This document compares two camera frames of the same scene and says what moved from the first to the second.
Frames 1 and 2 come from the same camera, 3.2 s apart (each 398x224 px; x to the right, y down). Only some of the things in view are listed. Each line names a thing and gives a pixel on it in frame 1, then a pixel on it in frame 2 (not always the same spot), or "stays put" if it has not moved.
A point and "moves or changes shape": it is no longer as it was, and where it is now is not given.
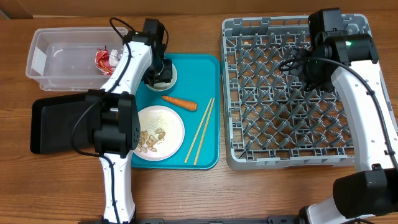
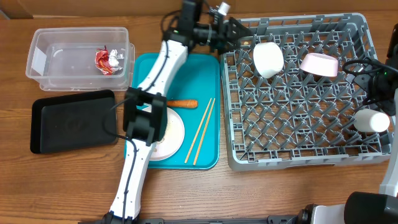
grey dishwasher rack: [272, 119] stays put
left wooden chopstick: [199, 129] stays put
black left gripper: [165, 76] -> [222, 39]
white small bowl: [165, 86] moves or changes shape
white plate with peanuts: [161, 132] stays put
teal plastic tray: [196, 98] stays put
